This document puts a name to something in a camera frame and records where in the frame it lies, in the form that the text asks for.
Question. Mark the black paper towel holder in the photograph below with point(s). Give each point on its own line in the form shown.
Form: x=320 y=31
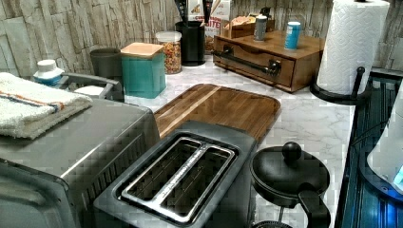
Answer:
x=357 y=94

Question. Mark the wooden cutting board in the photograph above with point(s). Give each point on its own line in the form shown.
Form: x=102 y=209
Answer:
x=249 y=112

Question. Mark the black drawer handle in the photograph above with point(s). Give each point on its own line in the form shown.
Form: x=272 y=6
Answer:
x=273 y=68

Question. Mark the black french press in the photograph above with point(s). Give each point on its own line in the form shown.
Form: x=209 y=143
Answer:
x=286 y=176

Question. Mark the glass jar colourful cereal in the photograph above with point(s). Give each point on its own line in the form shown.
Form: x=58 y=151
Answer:
x=171 y=41

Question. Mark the grey cup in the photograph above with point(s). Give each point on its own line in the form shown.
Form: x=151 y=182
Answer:
x=107 y=63

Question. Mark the silver two-slot toaster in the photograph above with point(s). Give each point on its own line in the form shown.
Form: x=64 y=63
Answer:
x=195 y=177

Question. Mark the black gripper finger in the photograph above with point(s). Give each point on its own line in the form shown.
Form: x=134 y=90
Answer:
x=207 y=6

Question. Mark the black utensil holder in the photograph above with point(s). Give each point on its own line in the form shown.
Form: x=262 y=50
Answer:
x=192 y=42

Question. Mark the stainless toaster oven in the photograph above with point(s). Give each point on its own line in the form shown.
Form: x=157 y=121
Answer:
x=52 y=181

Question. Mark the grey dish rack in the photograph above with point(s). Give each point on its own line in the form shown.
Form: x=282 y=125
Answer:
x=92 y=86

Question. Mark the cereal box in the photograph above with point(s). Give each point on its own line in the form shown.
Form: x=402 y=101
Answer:
x=220 y=11

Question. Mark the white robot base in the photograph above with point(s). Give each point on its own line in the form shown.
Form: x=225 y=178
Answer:
x=386 y=159

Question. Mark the grey spice shaker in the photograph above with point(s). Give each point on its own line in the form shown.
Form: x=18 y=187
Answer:
x=260 y=27

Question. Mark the white striped towel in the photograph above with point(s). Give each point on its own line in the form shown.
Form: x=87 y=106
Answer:
x=28 y=109

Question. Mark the white paper towel roll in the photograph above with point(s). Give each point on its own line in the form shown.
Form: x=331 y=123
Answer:
x=351 y=41

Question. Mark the blue spice shaker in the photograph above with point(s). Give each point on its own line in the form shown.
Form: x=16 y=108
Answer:
x=292 y=35

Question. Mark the wooden drawer box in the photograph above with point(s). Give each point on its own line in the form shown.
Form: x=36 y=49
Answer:
x=299 y=67

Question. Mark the white blue bottle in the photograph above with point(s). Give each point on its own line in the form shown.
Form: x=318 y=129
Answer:
x=48 y=73

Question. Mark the teal canister wooden lid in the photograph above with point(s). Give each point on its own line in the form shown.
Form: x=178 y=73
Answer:
x=143 y=70

